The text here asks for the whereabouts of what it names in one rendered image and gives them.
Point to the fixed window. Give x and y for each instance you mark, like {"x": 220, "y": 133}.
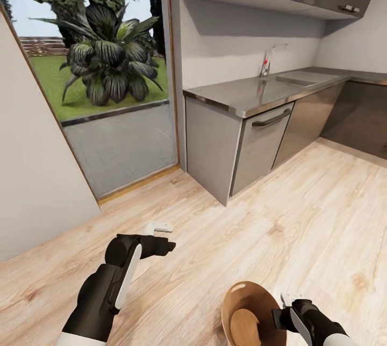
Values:
{"x": 107, "y": 70}

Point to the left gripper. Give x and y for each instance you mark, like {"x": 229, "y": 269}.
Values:
{"x": 159, "y": 246}

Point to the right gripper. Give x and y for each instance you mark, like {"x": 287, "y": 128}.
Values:
{"x": 281, "y": 320}

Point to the trash can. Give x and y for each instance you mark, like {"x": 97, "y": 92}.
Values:
{"x": 247, "y": 318}

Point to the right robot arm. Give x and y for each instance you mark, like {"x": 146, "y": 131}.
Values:
{"x": 300, "y": 315}

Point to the drop in sink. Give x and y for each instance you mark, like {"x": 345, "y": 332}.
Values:
{"x": 295, "y": 78}

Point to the dishwasher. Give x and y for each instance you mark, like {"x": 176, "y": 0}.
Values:
{"x": 259, "y": 141}

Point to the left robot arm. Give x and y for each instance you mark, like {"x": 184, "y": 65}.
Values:
{"x": 102, "y": 294}

